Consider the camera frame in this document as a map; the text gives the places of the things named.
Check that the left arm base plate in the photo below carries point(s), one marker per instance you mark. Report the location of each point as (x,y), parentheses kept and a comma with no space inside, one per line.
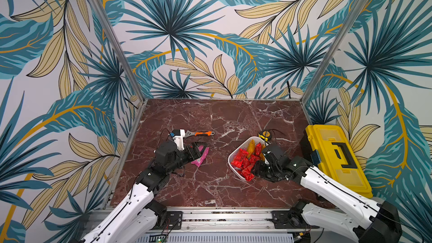
(171,220)

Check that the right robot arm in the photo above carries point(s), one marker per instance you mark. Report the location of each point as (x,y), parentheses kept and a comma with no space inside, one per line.
(358,218)

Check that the white plastic storage box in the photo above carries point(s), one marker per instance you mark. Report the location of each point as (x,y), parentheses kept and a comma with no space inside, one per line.
(244,146)

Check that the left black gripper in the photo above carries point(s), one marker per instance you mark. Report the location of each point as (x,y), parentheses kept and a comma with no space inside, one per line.
(196,153)

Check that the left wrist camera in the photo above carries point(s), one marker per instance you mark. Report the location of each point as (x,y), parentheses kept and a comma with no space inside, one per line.
(177,136)

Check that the aluminium front rail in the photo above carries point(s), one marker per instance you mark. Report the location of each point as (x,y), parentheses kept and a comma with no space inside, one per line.
(226,220)

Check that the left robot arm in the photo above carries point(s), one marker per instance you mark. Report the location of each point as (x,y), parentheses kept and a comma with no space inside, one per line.
(139,212)

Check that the magenta tea bag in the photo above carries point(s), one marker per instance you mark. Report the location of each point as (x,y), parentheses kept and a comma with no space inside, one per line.
(204,152)

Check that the orange handled adjustable wrench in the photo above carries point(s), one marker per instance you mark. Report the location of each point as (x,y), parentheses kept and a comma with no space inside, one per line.
(188,133)

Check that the yellow black tape measure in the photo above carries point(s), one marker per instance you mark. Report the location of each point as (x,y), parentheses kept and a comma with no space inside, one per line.
(265,135)

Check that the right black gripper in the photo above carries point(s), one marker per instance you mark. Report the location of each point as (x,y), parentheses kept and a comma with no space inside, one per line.
(267,167)

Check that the yellow black toolbox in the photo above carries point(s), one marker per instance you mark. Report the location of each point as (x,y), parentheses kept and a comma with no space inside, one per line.
(327,147)

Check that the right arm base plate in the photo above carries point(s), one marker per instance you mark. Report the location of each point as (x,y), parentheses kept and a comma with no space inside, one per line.
(289,219)

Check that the red tea bag in box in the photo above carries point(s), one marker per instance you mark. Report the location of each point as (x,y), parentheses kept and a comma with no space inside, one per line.
(258,150)

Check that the small yellow tea bag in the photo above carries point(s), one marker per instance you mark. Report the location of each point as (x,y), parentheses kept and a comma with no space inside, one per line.
(251,148)

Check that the red tea bag pile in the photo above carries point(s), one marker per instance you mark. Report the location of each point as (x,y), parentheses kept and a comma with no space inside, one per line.
(243,164)

